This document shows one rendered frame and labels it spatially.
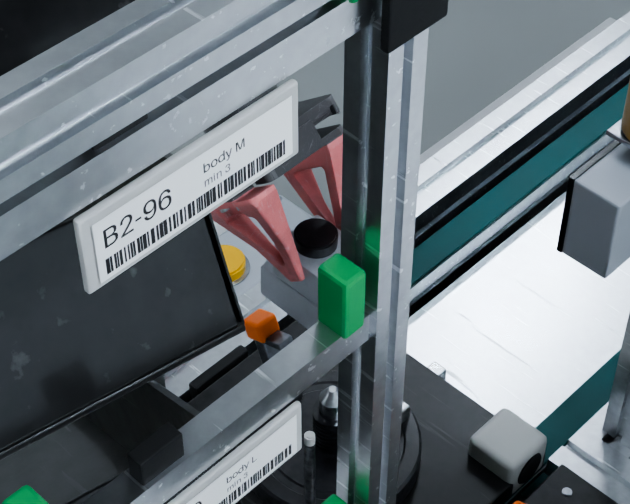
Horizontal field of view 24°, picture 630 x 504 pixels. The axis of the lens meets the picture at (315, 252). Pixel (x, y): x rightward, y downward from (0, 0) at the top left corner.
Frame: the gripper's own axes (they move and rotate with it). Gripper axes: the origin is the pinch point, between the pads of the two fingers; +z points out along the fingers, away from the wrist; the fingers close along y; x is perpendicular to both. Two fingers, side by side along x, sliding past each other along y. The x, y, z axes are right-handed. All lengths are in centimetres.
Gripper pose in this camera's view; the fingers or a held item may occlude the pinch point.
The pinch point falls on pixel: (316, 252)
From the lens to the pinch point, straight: 99.1
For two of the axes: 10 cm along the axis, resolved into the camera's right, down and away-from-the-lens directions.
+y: 6.9, -5.2, 5.1
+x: -5.7, 0.6, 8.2
